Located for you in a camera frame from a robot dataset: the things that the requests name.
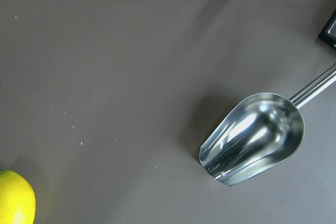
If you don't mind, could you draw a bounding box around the steel ice scoop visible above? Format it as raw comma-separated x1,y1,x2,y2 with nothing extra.
198,66,335,186

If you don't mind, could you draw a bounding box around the yellow lemon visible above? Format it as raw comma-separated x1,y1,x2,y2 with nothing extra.
1,169,36,223

